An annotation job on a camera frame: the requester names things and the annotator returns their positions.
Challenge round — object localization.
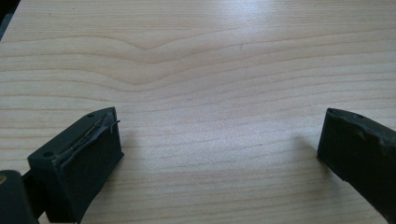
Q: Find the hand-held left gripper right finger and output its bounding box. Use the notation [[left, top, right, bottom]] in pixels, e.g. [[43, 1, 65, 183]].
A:
[[317, 107, 396, 224]]

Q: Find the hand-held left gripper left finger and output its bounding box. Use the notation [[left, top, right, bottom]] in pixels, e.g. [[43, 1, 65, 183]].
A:
[[27, 106, 125, 224]]

